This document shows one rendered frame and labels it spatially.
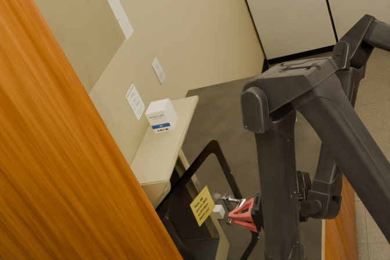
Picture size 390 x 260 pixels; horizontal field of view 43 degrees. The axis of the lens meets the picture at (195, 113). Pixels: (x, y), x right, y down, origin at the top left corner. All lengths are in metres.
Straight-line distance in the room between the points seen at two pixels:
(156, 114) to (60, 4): 0.33
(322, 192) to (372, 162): 0.51
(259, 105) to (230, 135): 1.38
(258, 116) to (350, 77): 0.54
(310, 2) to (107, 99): 3.21
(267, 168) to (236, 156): 1.15
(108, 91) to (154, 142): 0.17
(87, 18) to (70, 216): 0.43
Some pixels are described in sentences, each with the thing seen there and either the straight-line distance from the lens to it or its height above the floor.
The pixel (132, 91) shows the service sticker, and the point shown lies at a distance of 1.22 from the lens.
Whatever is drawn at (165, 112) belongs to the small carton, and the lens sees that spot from 1.16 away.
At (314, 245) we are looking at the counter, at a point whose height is 0.94.
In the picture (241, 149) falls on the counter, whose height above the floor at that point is 0.94.
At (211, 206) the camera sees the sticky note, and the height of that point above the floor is 1.25.
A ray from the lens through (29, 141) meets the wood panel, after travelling 0.99.
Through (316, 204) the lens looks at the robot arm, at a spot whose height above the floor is 1.26.
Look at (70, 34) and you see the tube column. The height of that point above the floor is 1.83.
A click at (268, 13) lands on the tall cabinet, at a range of 4.24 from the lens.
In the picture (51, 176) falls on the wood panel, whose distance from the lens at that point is 1.03.
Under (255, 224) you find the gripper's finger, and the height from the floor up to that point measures 1.20.
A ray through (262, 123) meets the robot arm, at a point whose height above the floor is 1.69.
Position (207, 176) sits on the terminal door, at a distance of 1.31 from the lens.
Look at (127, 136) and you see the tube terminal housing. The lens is 1.16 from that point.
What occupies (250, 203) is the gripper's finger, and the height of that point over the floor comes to 1.23.
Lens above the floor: 2.11
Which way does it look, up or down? 30 degrees down
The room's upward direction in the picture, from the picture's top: 25 degrees counter-clockwise
